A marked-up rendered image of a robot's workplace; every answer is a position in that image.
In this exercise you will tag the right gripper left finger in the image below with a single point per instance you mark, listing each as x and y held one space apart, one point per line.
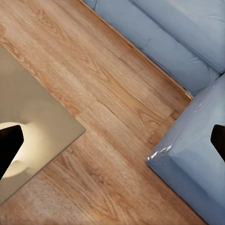
11 140

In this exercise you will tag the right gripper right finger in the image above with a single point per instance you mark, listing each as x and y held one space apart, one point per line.
218 139

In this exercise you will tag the sofa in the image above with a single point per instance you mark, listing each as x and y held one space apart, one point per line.
185 41

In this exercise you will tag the coffee table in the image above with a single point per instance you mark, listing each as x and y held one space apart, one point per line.
48 128

